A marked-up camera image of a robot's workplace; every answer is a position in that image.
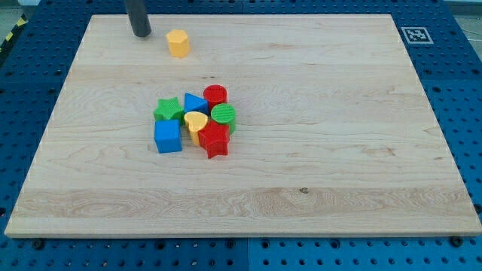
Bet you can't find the red cylinder block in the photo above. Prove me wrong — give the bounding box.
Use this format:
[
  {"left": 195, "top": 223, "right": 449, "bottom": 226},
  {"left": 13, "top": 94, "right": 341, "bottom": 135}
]
[{"left": 203, "top": 84, "right": 227, "bottom": 111}]

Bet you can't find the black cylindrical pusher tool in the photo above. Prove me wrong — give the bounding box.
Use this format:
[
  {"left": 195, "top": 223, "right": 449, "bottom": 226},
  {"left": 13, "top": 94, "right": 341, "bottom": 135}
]
[{"left": 124, "top": 0, "right": 151, "bottom": 38}]

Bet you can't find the red star block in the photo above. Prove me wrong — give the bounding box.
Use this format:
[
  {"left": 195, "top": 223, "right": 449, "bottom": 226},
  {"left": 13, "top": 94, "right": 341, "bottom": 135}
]
[{"left": 198, "top": 120, "right": 230, "bottom": 159}]

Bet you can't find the blue triangle block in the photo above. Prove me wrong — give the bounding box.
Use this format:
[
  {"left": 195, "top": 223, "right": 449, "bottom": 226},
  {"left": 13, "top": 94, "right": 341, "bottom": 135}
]
[{"left": 184, "top": 93, "right": 209, "bottom": 115}]

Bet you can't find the wooden board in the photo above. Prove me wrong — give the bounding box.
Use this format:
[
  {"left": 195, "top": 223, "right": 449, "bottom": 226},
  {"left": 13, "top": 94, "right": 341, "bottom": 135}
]
[{"left": 5, "top": 14, "right": 481, "bottom": 239}]

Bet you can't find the yellow heart block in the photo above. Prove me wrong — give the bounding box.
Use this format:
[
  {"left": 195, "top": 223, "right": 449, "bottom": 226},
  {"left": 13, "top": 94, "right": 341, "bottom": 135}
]
[{"left": 184, "top": 111, "right": 209, "bottom": 145}]

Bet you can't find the green star block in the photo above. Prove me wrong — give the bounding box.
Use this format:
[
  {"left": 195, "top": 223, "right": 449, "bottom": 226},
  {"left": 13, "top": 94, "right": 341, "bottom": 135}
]
[{"left": 153, "top": 97, "right": 185, "bottom": 126}]

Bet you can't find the green cylinder block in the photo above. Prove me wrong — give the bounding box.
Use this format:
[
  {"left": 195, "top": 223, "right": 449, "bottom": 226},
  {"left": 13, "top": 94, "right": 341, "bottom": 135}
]
[{"left": 211, "top": 103, "right": 236, "bottom": 134}]

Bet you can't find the yellow hexagon block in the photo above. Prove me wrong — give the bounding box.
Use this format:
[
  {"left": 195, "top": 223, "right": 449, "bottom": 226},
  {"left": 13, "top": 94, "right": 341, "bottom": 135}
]
[{"left": 166, "top": 29, "right": 191, "bottom": 58}]

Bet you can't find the white fiducial marker tag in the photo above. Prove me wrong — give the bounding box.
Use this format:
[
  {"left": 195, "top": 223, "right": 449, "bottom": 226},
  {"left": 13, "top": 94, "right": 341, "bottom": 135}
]
[{"left": 401, "top": 26, "right": 433, "bottom": 44}]

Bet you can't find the blue cube block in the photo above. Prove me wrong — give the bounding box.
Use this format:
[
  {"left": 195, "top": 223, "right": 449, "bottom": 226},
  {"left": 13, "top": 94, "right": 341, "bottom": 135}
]
[{"left": 154, "top": 119, "right": 182, "bottom": 154}]

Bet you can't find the yellow black hazard tape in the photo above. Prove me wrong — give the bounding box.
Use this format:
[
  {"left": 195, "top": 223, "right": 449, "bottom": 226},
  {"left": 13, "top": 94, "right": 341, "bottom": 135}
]
[{"left": 1, "top": 14, "right": 29, "bottom": 53}]

